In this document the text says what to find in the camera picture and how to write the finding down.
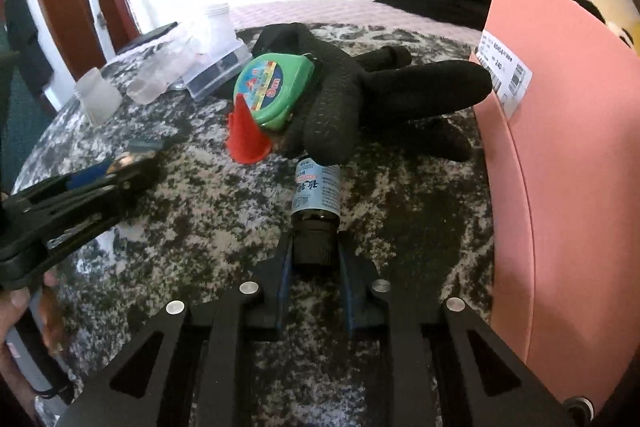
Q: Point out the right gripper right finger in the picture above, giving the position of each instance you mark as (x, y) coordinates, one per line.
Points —
(453, 371)

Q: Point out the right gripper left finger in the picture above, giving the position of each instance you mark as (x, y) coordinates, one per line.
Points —
(190, 363)

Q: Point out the brown glass medicine bottle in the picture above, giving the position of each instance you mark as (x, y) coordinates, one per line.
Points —
(315, 212)

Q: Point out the green tape measure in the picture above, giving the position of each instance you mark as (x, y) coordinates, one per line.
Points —
(271, 84)

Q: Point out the person's left hand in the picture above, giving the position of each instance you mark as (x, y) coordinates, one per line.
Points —
(35, 387)

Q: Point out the small frosted cup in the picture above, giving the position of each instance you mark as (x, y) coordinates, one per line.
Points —
(98, 98)

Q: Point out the clear plastic bottle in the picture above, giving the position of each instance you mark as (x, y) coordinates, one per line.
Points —
(172, 66)

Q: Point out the dark coat hanging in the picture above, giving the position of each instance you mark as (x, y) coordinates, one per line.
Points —
(22, 34)

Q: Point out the black smartphone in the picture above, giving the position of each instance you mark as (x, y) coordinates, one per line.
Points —
(148, 37)

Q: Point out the red plastic cone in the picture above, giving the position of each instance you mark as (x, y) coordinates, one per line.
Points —
(247, 143)

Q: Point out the clear plastic box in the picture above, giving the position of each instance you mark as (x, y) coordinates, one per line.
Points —
(217, 53)

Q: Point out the pink cardboard storage box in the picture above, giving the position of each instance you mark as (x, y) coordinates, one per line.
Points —
(563, 173)

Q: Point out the black knit glove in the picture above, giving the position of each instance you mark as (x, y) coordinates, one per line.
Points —
(378, 98)

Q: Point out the pink quilted bedspread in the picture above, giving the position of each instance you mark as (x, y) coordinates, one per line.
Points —
(356, 12)

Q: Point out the panda plush toy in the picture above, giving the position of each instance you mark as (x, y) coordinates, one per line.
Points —
(620, 32)

